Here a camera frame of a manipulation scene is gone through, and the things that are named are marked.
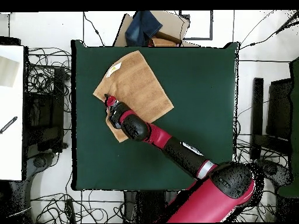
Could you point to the tan terry towel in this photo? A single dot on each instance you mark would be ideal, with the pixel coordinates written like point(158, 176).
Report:
point(140, 86)

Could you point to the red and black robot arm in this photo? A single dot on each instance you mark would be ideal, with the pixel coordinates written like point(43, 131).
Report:
point(177, 151)

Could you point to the black equipment rack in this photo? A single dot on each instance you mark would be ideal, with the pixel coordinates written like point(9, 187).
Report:
point(44, 116)

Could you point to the blue denim jeans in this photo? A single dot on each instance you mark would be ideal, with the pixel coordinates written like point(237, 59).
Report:
point(142, 28)

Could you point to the dark green table cloth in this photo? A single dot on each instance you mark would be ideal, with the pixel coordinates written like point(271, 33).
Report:
point(198, 93)

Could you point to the black swivel chair base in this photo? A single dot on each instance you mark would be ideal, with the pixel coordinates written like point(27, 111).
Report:
point(39, 162)
point(273, 170)

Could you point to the brown cardboard box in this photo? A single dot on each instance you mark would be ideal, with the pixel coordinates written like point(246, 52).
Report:
point(172, 23)

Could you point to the beige paper sheet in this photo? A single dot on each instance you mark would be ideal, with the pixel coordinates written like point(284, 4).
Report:
point(8, 72)

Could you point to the black ribbed rod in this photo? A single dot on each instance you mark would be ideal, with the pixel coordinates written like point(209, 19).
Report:
point(8, 124)

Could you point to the white desk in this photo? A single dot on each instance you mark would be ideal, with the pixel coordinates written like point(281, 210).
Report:
point(11, 140)

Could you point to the black chair panel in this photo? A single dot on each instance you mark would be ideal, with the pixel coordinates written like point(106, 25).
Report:
point(280, 105)

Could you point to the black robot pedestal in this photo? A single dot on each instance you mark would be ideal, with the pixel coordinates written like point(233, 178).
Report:
point(147, 207)

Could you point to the black rectangular frame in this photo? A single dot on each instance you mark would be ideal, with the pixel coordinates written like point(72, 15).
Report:
point(211, 25)

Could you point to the black upright post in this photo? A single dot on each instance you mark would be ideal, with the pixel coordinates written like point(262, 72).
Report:
point(257, 105)

